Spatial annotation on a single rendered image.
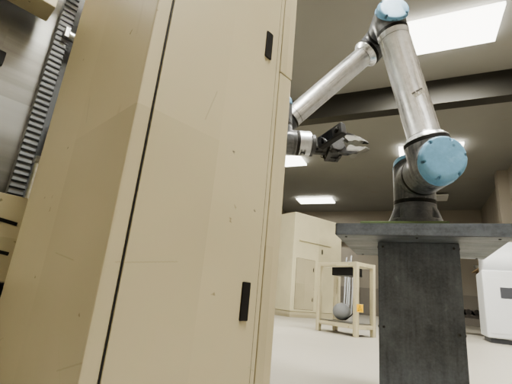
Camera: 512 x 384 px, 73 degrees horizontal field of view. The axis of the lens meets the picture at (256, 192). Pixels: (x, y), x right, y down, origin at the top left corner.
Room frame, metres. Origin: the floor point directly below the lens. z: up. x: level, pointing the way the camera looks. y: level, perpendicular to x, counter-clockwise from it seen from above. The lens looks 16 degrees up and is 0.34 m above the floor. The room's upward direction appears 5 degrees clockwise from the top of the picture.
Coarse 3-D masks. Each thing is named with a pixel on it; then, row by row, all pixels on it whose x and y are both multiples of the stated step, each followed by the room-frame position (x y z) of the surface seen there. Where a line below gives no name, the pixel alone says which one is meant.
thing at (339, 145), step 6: (342, 138) 1.13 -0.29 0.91; (336, 144) 1.12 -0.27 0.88; (342, 144) 1.12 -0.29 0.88; (312, 150) 1.13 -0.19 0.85; (318, 150) 1.16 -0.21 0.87; (324, 150) 1.16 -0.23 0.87; (330, 150) 1.14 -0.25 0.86; (336, 150) 1.13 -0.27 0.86; (324, 156) 1.20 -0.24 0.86; (330, 156) 1.16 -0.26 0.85; (336, 156) 1.17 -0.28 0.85
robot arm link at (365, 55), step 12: (360, 48) 1.20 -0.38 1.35; (372, 48) 1.17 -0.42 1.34; (348, 60) 1.20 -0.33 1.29; (360, 60) 1.20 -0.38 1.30; (372, 60) 1.22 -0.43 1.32; (336, 72) 1.20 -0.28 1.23; (348, 72) 1.21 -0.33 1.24; (324, 84) 1.21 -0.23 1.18; (336, 84) 1.21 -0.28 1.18; (300, 96) 1.24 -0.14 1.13; (312, 96) 1.21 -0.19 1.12; (324, 96) 1.22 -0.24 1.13; (300, 108) 1.22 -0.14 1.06; (312, 108) 1.23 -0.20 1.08; (300, 120) 1.25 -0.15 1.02
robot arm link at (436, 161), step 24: (384, 0) 1.03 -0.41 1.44; (384, 24) 1.05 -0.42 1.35; (384, 48) 1.08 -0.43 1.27; (408, 48) 1.03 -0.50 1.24; (408, 72) 1.04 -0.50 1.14; (408, 96) 1.05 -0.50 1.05; (408, 120) 1.07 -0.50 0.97; (432, 120) 1.04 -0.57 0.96; (408, 144) 1.07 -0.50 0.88; (432, 144) 1.00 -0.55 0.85; (456, 144) 1.00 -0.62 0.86; (408, 168) 1.12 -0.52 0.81; (432, 168) 1.01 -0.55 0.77; (456, 168) 1.01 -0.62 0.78; (432, 192) 1.15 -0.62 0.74
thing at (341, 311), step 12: (324, 264) 4.35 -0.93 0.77; (336, 264) 4.19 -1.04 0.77; (348, 264) 4.04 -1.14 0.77; (360, 264) 3.99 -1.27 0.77; (336, 276) 4.57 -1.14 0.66; (348, 276) 4.23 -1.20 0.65; (360, 276) 4.19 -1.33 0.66; (372, 276) 4.13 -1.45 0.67; (336, 288) 4.57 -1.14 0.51; (372, 288) 4.13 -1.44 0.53; (336, 300) 4.57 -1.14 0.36; (372, 300) 4.13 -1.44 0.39; (336, 312) 4.29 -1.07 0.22; (348, 312) 4.23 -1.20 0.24; (372, 312) 4.13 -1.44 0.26; (324, 324) 4.33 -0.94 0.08; (336, 324) 4.17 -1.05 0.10; (348, 324) 4.04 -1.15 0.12; (360, 324) 4.04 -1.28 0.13; (372, 324) 4.13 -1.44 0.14; (372, 336) 4.13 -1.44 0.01
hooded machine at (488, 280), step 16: (496, 256) 5.02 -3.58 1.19; (480, 272) 5.12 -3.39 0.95; (496, 272) 4.92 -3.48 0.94; (480, 288) 5.27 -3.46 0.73; (496, 288) 4.92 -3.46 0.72; (480, 304) 5.42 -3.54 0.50; (496, 304) 4.93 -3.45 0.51; (480, 320) 5.57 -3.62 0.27; (496, 320) 4.94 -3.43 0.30; (496, 336) 4.95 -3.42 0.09
